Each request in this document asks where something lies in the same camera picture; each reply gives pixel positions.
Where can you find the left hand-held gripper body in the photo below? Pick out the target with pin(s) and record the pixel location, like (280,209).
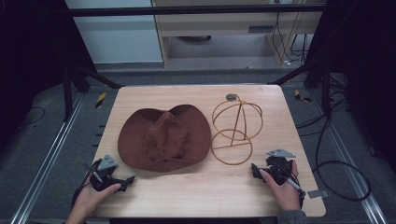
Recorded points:
(104,174)

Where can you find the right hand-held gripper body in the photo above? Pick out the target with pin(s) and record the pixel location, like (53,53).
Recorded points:
(278,166)

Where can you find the brown cowboy hat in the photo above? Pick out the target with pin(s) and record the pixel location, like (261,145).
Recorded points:
(174,149)

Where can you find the person's left hand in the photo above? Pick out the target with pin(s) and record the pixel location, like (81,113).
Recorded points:
(90,199)

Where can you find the person's right hand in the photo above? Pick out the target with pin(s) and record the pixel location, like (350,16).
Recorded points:
(286,196)

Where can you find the grey tape piece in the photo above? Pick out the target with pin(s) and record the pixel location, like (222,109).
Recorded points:
(317,193)

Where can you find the yellow black striped tape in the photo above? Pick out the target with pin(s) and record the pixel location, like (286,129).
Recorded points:
(100,99)
(301,96)

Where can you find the black metal stand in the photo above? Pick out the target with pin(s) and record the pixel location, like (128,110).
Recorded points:
(77,81)
(317,77)

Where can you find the black curtain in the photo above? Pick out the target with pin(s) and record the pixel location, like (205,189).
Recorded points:
(367,68)
(34,62)

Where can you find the white cabinet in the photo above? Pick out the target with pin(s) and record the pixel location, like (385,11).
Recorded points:
(118,37)

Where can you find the silver floor rail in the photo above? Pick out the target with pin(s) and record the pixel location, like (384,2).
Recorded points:
(351,168)
(46,158)

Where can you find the black horizontal frame bar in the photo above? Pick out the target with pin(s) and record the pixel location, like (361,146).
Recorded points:
(186,11)

